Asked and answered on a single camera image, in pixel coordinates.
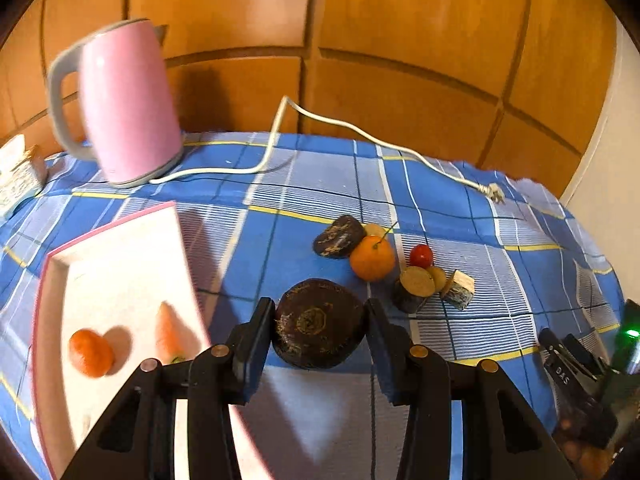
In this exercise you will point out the pink shallow box tray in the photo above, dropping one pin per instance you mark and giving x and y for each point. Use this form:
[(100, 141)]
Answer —
[(125, 270)]

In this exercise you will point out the small tangerine with stem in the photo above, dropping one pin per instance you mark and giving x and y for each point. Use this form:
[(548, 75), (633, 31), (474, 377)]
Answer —
[(372, 260)]

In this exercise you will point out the small dark brown fruit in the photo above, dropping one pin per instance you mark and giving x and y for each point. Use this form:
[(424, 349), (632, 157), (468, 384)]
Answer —
[(337, 237)]

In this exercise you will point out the pink electric kettle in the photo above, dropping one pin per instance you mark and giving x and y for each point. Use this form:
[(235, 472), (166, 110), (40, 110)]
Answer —
[(130, 110)]

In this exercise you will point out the large dark brown round fruit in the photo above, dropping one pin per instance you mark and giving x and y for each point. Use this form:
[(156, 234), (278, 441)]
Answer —
[(315, 325)]

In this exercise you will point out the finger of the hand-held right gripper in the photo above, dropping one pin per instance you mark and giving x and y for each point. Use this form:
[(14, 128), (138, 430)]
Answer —
[(561, 372), (585, 357)]

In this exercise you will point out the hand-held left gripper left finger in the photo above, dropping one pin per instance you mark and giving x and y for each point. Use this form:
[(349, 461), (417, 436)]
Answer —
[(252, 357)]

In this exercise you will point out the small carrot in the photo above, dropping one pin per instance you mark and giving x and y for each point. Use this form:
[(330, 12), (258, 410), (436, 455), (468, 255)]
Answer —
[(167, 335)]

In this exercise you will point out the thick round sugarcane piece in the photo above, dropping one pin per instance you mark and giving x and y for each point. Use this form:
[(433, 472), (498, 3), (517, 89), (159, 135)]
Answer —
[(412, 290)]

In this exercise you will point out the yellow round fruit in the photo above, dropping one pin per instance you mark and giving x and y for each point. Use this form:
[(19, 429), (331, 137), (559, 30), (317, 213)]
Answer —
[(438, 277)]

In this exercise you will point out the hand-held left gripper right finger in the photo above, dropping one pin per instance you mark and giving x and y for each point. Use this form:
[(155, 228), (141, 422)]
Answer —
[(386, 362)]

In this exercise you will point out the dark-skinned sugarcane wedge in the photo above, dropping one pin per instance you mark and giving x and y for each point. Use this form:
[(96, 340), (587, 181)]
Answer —
[(457, 292)]

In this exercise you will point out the red cherry tomato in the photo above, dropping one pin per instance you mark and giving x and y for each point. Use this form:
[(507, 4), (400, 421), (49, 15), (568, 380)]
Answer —
[(421, 256)]

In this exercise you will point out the blue plaid tablecloth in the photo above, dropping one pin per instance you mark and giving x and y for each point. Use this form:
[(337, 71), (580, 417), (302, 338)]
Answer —
[(300, 195)]

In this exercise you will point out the silver embossed tissue box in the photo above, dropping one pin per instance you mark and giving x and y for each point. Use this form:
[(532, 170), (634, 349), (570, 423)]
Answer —
[(20, 180)]

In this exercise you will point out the white power plug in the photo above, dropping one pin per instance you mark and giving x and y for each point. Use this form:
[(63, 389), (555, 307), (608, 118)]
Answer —
[(492, 193)]

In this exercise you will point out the large orange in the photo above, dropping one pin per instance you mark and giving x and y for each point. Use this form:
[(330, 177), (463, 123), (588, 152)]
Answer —
[(91, 353)]

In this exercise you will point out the small pale yellow fruit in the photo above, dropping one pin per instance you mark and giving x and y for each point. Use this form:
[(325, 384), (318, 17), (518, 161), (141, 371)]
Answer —
[(374, 230)]

